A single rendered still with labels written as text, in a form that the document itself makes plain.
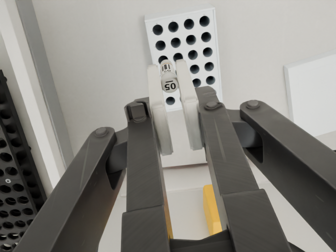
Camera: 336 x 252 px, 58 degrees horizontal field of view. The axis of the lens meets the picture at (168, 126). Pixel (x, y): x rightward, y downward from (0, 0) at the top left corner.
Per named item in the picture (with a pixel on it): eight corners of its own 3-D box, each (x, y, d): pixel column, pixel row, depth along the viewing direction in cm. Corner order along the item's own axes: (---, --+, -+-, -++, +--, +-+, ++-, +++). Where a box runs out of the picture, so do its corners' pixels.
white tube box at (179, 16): (144, 14, 39) (144, 20, 35) (209, 2, 39) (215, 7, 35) (161, 101, 45) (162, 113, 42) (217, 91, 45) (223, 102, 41)
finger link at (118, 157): (160, 165, 14) (99, 176, 14) (155, 117, 19) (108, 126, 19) (154, 138, 14) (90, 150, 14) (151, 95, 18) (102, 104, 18)
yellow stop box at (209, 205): (202, 180, 42) (212, 218, 36) (252, 175, 43) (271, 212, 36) (202, 207, 45) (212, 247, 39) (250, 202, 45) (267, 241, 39)
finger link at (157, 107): (174, 155, 16) (160, 157, 16) (164, 102, 22) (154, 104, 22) (164, 105, 15) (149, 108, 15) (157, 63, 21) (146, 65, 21)
